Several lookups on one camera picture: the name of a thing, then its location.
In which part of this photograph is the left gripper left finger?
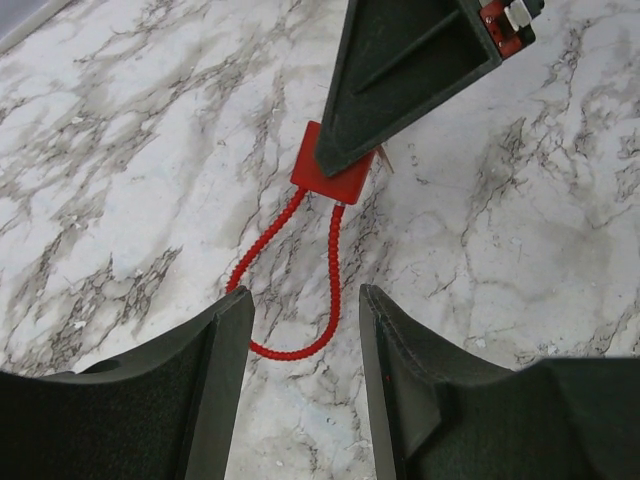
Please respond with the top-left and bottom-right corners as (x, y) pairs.
(1, 288), (254, 479)

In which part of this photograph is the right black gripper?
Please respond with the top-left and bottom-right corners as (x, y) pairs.
(315, 0), (545, 177)

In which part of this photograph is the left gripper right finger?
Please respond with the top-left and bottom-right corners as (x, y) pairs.
(359, 285), (639, 479)

